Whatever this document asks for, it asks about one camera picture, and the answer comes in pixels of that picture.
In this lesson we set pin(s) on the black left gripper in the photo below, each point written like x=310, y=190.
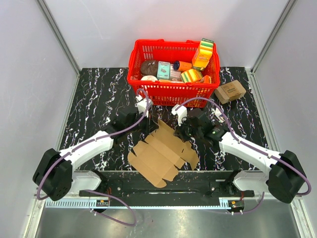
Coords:
x=148, y=125

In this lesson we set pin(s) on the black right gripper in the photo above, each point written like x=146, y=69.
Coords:
x=179, y=133

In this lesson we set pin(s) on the brown cardboard box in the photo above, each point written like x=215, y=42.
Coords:
x=160, y=156

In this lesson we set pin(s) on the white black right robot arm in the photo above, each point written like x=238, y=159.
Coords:
x=279, y=174

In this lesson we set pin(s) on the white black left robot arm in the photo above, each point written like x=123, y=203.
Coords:
x=56, y=174

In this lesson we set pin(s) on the pink white small box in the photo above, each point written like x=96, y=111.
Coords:
x=174, y=74

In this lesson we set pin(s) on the light blue Kamenoko sponge box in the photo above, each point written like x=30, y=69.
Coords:
x=163, y=72

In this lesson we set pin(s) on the green yellow sponge scrubber box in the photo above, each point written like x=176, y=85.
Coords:
x=203, y=54

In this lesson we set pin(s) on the red plastic shopping basket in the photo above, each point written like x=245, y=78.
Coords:
x=170, y=94

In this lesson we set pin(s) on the white card with stamp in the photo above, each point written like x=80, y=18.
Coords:
x=219, y=115

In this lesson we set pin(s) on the yellow Kamenoko sponge pack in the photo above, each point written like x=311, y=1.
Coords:
x=169, y=81

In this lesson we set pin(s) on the white round sponge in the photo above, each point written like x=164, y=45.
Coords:
x=149, y=78

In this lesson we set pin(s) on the brown round knitted scrubber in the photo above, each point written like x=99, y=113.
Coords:
x=149, y=67

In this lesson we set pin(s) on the yellow green sponge pack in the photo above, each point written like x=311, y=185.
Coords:
x=191, y=76

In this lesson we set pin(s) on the orange sponge package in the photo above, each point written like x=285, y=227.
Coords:
x=205, y=80

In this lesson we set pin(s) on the scouring pads pack kraft sleeve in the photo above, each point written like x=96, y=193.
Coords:
x=230, y=91

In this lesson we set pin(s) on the orange cylindrical bottle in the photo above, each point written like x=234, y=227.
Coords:
x=181, y=66

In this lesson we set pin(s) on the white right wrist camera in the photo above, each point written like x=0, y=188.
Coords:
x=180, y=112

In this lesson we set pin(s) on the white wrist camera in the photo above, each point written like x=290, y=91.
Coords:
x=180, y=112
x=143, y=105

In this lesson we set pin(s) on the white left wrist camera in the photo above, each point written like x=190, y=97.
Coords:
x=143, y=105

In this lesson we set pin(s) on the aluminium frame rail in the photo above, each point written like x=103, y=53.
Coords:
x=58, y=34

